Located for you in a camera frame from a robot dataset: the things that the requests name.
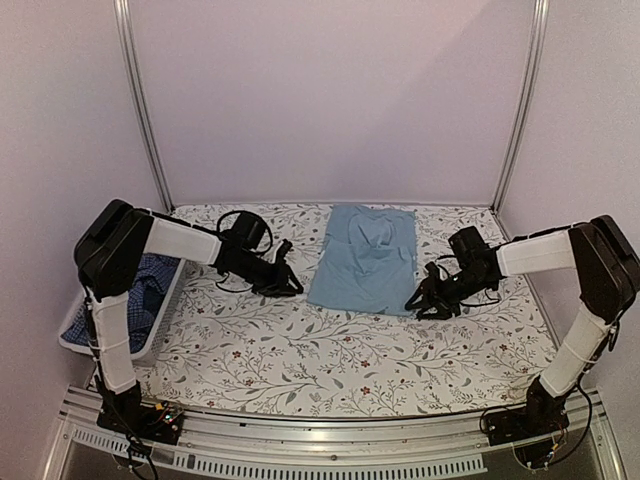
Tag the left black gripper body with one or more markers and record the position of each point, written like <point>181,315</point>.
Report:
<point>257,274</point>

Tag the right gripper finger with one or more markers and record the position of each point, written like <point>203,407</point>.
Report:
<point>437,311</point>
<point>421,299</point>

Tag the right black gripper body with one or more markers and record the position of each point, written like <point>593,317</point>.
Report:
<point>458,289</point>

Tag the light blue t-shirt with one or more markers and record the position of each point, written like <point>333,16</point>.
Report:
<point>368,261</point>

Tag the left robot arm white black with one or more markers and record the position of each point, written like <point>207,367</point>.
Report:
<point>107,258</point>

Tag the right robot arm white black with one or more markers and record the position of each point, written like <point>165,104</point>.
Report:
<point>607,269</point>

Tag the white plastic laundry basket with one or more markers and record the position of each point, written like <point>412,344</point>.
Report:
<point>147,356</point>

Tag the floral patterned table mat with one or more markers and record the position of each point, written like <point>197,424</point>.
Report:
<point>229,349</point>

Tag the dark blue checkered shirt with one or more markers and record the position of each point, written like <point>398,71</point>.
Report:
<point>150,287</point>

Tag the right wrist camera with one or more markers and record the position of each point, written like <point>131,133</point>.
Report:
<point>435,274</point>

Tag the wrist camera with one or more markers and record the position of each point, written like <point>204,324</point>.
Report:
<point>435,274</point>
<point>282,251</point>

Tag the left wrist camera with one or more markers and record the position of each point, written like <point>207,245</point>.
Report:
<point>282,251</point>

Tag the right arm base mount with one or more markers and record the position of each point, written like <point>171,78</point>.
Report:
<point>504,425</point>

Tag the front aluminium rail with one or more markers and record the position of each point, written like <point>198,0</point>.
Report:
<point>230,445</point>

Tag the right aluminium frame post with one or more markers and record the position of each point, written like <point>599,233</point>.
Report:
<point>532,65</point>

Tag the aluminium frame post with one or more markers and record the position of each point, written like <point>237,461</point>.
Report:
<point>134,77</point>
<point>532,65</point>

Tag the left aluminium frame post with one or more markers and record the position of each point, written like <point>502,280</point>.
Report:
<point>134,77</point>

